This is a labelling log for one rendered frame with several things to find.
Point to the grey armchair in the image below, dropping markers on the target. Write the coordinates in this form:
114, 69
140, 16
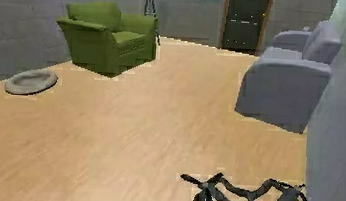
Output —
282, 88

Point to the dark green room door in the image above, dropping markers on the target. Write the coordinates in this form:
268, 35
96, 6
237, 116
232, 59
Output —
246, 23

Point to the green armchair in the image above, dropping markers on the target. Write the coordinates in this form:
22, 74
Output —
94, 43

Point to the black thin-legged stand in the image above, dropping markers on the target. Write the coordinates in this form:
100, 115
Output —
150, 3

